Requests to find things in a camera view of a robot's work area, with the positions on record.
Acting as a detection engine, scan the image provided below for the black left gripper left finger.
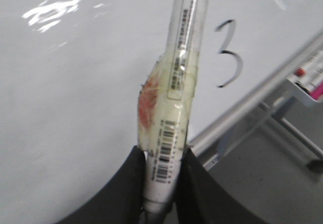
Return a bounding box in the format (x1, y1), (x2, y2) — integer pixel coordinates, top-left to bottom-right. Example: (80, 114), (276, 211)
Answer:
(59, 146), (145, 223)

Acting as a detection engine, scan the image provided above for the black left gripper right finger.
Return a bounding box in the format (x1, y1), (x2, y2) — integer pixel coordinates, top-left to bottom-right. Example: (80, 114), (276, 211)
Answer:
(175, 150), (256, 223)

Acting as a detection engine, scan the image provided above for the white whiteboard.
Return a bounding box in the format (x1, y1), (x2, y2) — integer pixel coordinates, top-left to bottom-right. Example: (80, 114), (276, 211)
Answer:
(1, 0), (322, 223)

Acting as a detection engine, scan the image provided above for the lower black capped marker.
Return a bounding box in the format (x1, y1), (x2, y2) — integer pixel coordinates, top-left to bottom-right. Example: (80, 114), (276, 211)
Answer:
(296, 71), (322, 94)

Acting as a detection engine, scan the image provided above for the pink eraser block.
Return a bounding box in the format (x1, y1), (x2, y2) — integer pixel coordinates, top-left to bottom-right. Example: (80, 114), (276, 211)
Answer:
(310, 83), (323, 100)

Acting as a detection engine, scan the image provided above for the white plastic marker tray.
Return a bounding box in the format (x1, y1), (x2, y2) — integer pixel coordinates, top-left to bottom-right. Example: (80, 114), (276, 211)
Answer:
(286, 47), (322, 106)

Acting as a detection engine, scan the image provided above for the red capped marker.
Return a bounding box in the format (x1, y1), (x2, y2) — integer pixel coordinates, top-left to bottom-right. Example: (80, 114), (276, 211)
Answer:
(294, 49), (322, 77)

